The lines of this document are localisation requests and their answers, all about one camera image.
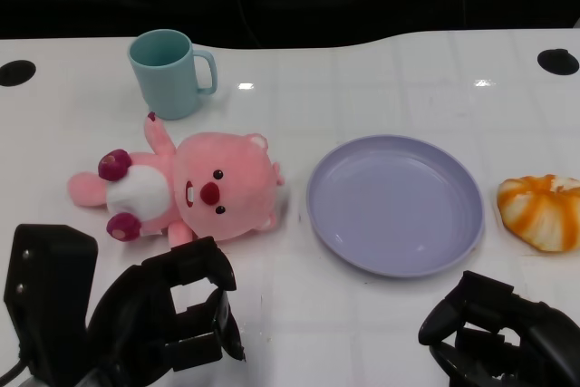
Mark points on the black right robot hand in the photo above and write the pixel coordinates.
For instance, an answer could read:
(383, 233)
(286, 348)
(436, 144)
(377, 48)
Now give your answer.
(539, 337)

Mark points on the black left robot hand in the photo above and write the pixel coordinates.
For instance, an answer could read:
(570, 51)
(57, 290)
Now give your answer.
(127, 314)

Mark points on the pink plush beaver doll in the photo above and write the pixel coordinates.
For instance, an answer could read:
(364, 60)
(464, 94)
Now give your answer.
(235, 174)

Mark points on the lavender plastic plate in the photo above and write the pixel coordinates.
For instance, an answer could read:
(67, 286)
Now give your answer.
(394, 206)

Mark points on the orange striped bread toy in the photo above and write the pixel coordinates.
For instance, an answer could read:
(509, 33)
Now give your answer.
(539, 215)

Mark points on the teal plastic mug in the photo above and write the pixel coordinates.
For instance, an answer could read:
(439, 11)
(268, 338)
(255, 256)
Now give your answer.
(165, 83)

